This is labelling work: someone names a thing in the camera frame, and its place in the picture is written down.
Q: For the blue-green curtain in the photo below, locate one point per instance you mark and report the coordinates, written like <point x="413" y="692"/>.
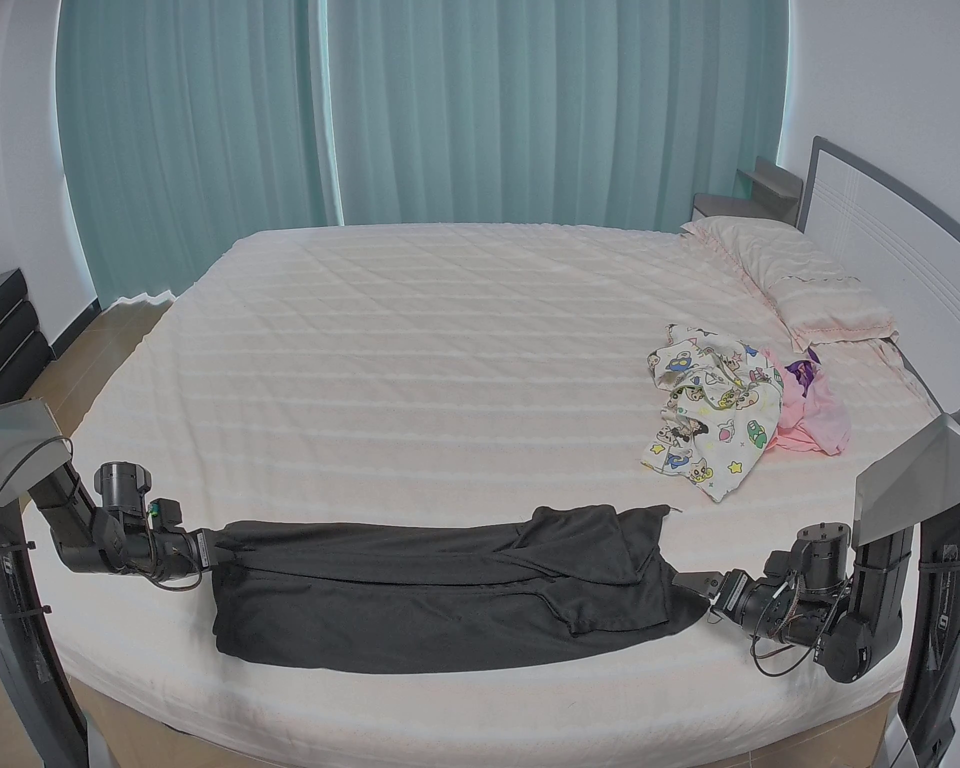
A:
<point x="562" y="112"/>
<point x="195" y="150"/>

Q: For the black chest of drawers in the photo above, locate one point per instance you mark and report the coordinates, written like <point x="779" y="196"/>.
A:
<point x="19" y="337"/>

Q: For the pink garment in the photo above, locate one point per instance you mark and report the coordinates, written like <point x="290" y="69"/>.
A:
<point x="821" y="420"/>

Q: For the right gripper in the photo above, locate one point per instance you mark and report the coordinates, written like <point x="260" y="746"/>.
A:
<point x="739" y="598"/>

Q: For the purple garment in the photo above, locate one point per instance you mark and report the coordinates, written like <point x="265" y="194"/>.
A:
<point x="802" y="373"/>

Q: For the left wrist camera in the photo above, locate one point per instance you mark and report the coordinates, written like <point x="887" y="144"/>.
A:
<point x="166" y="511"/>

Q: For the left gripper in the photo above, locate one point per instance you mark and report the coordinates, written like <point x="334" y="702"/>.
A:
<point x="187" y="553"/>

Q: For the grey bedside table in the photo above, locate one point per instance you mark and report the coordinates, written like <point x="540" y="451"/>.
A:
<point x="742" y="201"/>

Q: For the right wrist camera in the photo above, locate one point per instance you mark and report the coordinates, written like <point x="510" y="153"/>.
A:
<point x="777" y="565"/>

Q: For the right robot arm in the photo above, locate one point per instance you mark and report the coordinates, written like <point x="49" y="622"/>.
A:
<point x="877" y="585"/>

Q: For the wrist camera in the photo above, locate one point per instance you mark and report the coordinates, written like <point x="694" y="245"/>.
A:
<point x="777" y="565"/>
<point x="166" y="511"/>

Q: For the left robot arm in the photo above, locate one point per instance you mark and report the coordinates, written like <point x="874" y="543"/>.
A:
<point x="82" y="532"/>

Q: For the white printed pyjama top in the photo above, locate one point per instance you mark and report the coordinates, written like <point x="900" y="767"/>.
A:
<point x="720" y="435"/>

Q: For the black T-shirt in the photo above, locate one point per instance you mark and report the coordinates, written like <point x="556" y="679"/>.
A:
<point x="450" y="600"/>

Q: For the bed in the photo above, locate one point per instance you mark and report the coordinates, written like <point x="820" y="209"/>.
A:
<point x="450" y="360"/>

